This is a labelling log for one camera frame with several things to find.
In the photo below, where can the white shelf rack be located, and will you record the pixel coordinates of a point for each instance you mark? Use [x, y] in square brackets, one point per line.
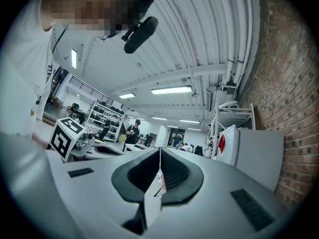
[229, 113]

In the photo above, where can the person's head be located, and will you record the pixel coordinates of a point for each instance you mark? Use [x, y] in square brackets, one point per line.
[87, 6]

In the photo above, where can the black headset microphone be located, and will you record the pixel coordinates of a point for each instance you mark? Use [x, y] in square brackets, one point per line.
[142, 34]

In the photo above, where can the red sticker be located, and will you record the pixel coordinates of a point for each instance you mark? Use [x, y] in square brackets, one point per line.
[221, 143]

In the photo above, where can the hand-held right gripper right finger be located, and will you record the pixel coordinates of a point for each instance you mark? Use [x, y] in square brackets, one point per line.
[211, 208]

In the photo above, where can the person's white shirt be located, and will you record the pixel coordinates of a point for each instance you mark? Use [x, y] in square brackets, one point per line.
[22, 71]

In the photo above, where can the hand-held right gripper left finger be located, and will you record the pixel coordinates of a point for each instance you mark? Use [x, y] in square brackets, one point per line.
[99, 195]

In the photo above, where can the grey refrigerator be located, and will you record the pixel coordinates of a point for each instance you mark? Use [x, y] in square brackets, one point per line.
[256, 153]

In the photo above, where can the white shelves with black bags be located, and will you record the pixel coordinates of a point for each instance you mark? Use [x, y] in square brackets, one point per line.
[104, 113]

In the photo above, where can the white table frame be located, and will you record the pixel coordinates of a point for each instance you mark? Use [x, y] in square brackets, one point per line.
[138, 147]

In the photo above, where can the white ceiling pipes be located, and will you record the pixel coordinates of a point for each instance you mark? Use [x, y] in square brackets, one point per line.
[236, 34]

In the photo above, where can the ceiling strip light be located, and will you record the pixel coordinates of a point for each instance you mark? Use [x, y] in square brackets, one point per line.
[74, 58]
[172, 90]
[127, 95]

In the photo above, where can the green chair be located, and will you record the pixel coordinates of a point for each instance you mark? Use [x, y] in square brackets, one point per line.
[122, 139]

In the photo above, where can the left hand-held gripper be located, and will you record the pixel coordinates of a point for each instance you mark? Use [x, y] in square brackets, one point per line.
[62, 141]

